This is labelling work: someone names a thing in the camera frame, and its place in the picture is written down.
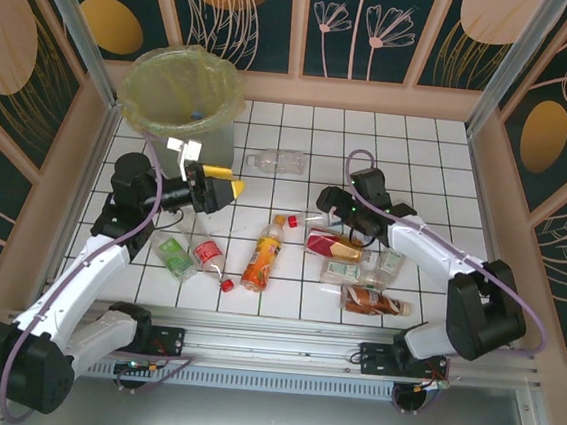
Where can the red white label bottle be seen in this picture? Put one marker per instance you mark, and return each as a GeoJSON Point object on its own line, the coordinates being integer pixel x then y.
{"type": "Point", "coordinates": [315, 218]}

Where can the red gold label tea bottle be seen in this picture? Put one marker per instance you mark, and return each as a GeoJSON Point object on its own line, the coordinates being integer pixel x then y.
{"type": "Point", "coordinates": [333, 246]}

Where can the clear bottle without label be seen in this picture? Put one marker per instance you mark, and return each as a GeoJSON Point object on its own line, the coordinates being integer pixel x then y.
{"type": "Point", "coordinates": [281, 161]}

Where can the red label red cap bottle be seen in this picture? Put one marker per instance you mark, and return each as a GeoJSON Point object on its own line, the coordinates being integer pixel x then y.
{"type": "Point", "coordinates": [207, 255]}

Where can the small green label bottle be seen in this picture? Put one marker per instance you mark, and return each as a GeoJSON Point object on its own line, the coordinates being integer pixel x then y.
{"type": "Point", "coordinates": [392, 263]}

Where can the orange juice bottle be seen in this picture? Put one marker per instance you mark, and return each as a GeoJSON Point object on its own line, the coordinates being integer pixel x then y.
{"type": "Point", "coordinates": [261, 258]}

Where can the white green label square bottle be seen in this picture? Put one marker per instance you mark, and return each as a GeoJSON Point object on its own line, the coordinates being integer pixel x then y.
{"type": "Point", "coordinates": [345, 273]}

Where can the brown coffee drink bottle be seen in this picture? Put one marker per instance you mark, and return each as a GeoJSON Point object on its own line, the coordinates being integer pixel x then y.
{"type": "Point", "coordinates": [365, 301]}

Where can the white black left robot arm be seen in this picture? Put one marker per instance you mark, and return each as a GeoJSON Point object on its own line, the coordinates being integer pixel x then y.
{"type": "Point", "coordinates": [81, 278]}

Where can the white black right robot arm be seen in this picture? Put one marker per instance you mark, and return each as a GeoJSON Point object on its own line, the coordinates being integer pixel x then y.
{"type": "Point", "coordinates": [431, 247]}

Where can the grey plastic waste bin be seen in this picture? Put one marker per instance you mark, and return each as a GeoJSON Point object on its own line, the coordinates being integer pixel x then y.
{"type": "Point", "coordinates": [222, 146]}

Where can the bin with green liner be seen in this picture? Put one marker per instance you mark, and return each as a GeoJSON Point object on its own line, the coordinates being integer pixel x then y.
{"type": "Point", "coordinates": [175, 86]}

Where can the loose red bottle cap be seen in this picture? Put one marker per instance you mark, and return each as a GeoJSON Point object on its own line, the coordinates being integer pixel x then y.
{"type": "Point", "coordinates": [293, 220]}

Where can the wide green label bottle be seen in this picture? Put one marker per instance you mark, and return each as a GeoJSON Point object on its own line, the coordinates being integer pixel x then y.
{"type": "Point", "coordinates": [174, 258]}

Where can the small electronics board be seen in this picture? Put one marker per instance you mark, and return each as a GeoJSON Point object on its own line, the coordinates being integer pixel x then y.
{"type": "Point", "coordinates": [432, 385]}
{"type": "Point", "coordinates": [138, 366]}

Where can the grey metal sheet panel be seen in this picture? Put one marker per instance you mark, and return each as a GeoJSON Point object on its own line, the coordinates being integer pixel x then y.
{"type": "Point", "coordinates": [263, 421]}

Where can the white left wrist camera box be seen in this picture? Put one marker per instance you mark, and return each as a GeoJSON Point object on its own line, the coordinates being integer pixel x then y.
{"type": "Point", "coordinates": [191, 149]}

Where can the aluminium frame post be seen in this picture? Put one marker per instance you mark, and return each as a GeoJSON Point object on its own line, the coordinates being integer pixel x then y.
{"type": "Point", "coordinates": [80, 32]}
{"type": "Point", "coordinates": [515, 64]}

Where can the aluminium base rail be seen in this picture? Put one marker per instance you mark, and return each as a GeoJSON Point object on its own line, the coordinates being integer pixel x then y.
{"type": "Point", "coordinates": [271, 344]}

